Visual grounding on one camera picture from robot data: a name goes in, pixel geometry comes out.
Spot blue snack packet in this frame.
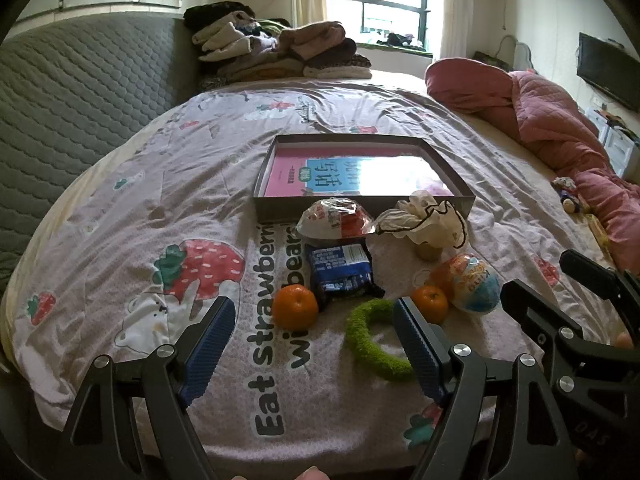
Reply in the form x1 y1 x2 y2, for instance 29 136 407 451
306 242 386 310

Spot white oval mirror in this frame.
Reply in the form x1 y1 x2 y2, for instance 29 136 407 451
497 35 533 72

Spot grey quilted headboard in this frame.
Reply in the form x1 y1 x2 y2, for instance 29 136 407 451
0 10 201 291

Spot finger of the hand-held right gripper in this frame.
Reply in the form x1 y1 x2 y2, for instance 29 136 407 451
559 249 640 321
500 279 586 376

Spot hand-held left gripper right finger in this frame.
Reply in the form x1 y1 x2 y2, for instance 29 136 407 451
392 296 576 480

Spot green fuzzy ring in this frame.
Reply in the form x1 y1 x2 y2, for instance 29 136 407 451
346 298 416 380

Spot dark bag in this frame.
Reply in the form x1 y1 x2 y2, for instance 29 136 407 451
472 51 511 68

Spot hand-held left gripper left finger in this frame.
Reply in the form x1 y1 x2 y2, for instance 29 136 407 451
62 296 236 480

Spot dark clothes on windowsill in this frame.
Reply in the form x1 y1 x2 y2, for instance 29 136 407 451
372 32 426 51

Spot shallow grey cardboard box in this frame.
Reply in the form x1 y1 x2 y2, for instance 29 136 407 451
252 134 476 223

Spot pile of folded clothes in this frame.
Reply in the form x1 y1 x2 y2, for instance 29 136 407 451
182 4 373 83

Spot yellow packet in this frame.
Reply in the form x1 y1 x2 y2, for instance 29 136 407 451
585 214 613 256

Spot pink quilt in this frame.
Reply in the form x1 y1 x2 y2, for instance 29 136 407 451
424 57 640 276

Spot strawberry print bed sheet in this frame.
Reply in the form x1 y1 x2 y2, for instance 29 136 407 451
12 82 621 480

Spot orange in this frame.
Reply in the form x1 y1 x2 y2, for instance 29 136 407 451
272 284 320 330
412 285 450 324

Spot red and white snack bag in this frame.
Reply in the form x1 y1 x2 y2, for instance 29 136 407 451
296 198 377 241

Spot wall television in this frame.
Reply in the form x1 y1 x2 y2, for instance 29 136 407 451
576 32 640 113

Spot white scrunchie with black trim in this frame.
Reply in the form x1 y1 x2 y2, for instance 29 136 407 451
374 190 468 250

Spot colourful egg-shaped toy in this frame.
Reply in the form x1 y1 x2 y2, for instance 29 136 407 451
431 253 502 316

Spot pink and blue book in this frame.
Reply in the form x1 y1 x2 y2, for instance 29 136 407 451
264 146 457 198

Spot white drawer unit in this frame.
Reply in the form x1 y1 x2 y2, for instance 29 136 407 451
585 107 640 178

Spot window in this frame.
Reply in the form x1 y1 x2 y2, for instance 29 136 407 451
325 0 433 53

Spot small blue doll toy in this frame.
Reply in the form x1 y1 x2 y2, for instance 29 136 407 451
560 192 591 215

